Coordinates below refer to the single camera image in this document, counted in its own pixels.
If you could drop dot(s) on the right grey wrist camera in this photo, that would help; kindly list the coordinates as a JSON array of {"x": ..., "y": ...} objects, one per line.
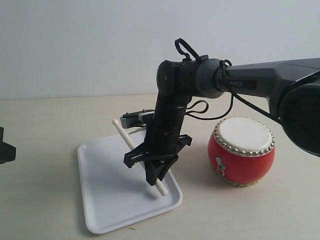
[{"x": 138, "y": 119}]

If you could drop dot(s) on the vertical white wooden drumstick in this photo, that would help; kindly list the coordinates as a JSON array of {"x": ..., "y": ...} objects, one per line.
[{"x": 125, "y": 136}]

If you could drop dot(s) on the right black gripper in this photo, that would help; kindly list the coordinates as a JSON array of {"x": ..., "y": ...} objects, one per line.
[{"x": 155, "y": 148}]

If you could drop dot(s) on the small red Chinese drum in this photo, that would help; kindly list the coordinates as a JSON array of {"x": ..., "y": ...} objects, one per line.
[{"x": 241, "y": 150}]

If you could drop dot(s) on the white rectangular plastic tray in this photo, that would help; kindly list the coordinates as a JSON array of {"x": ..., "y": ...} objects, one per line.
[{"x": 114, "y": 196}]

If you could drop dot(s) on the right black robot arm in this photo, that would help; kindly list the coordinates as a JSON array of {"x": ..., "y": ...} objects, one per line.
[{"x": 291, "y": 87}]

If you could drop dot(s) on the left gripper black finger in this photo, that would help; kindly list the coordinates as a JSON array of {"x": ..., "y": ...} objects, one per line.
[{"x": 7, "y": 151}]

